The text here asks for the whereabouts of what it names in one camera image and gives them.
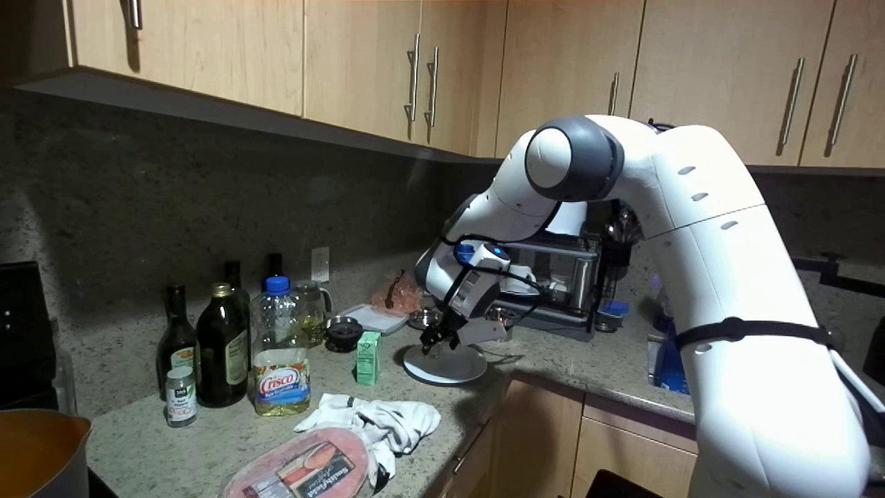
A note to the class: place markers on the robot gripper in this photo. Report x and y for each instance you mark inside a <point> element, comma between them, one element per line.
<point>474,297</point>

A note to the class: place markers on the plastic oil bottle blue cap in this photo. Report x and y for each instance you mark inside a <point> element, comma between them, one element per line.
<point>281,377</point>

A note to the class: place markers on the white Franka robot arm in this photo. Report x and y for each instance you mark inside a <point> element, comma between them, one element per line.
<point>719,278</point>

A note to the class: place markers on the white round plate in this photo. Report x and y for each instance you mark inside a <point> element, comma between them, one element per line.
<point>454,371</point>

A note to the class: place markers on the glass pitcher with oil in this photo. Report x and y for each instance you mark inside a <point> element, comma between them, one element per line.
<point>315,318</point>

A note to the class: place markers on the dark bottle white label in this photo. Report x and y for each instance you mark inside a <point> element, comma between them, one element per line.
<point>274,264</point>

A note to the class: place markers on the dark blue soap bottle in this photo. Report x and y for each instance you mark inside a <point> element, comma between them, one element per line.
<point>668,361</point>

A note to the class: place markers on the large olive oil bottle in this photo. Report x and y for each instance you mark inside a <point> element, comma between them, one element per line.
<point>221,361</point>

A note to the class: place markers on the dark bottle pale label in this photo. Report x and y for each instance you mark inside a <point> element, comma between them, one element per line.
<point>174,347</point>

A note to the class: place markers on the steel pot orange inside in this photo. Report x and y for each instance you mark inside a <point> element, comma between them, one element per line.
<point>36,458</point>

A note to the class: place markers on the dark metal bowl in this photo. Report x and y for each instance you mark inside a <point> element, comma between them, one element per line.
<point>418,322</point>

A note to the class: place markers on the pink plastic bag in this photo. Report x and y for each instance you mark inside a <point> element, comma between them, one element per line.
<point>395,294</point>

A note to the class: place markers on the clear plastic container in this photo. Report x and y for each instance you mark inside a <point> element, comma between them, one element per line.
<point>375,318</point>

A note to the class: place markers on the small green carton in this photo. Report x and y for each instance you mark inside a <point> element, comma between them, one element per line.
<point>366,361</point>

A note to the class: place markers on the white crumpled cloth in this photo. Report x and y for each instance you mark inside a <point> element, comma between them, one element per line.
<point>395,419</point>

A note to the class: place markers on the small black round bowl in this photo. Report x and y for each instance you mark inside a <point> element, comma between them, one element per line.
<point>343,332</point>

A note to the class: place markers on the wooden base cabinet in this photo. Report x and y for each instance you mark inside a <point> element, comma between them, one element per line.
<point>534,443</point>
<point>470,480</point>

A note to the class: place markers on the metal dish rack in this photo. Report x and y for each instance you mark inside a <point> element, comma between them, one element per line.
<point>575,278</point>

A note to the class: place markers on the blue sponge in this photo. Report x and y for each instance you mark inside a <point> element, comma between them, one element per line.
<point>613,310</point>

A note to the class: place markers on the white bowl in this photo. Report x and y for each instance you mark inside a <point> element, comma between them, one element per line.
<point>571,220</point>

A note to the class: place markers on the black utensil holder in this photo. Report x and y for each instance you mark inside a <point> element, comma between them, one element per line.
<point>614,267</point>

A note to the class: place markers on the pink packaged ham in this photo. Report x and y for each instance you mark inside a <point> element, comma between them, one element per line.
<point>304,465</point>

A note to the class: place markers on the small spice jar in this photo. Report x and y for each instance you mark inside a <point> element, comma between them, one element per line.
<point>180,398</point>

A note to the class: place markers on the white wall outlet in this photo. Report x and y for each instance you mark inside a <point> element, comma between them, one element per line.
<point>319,264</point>

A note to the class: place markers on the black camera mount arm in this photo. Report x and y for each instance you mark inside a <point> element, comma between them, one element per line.
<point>831,267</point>

